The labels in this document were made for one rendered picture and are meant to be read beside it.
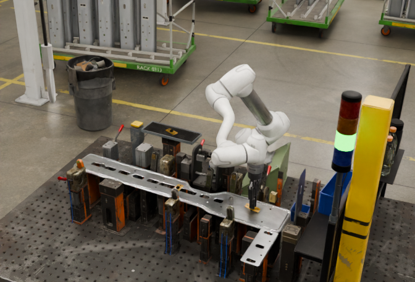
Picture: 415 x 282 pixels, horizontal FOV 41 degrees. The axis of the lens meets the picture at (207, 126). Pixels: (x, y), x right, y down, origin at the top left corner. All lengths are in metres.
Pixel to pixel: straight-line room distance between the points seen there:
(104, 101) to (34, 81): 1.16
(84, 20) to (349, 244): 5.92
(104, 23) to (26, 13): 1.37
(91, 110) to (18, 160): 0.91
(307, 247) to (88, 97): 3.59
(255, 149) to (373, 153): 0.89
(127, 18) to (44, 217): 4.23
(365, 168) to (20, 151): 4.29
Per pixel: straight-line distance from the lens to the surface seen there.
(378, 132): 2.09
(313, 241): 2.92
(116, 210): 3.36
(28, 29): 6.63
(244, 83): 3.29
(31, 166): 5.61
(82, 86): 5.86
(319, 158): 5.70
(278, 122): 3.71
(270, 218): 3.09
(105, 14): 7.56
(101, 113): 6.03
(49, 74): 0.96
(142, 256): 3.29
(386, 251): 3.50
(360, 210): 2.27
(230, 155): 2.81
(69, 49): 7.73
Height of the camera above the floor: 2.83
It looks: 27 degrees down
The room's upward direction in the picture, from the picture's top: 1 degrees clockwise
